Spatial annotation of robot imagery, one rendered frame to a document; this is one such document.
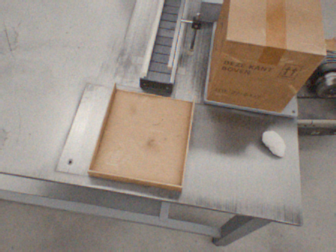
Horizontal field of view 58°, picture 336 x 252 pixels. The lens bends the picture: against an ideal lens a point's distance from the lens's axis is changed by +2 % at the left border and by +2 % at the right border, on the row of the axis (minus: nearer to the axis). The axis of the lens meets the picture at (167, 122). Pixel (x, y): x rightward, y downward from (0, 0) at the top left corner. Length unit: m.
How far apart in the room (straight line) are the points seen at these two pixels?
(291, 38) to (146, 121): 0.46
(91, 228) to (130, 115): 0.89
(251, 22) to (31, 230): 1.43
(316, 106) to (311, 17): 1.07
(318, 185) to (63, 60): 1.53
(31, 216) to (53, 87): 0.91
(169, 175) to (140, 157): 0.10
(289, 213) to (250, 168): 0.15
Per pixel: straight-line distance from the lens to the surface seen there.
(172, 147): 0.90
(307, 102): 1.91
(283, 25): 0.85
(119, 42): 1.13
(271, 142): 0.94
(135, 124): 0.93
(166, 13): 1.17
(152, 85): 0.98
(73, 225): 1.72
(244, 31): 0.80
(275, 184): 0.94
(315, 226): 1.91
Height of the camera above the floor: 1.65
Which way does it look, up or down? 61 degrees down
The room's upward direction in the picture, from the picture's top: 8 degrees clockwise
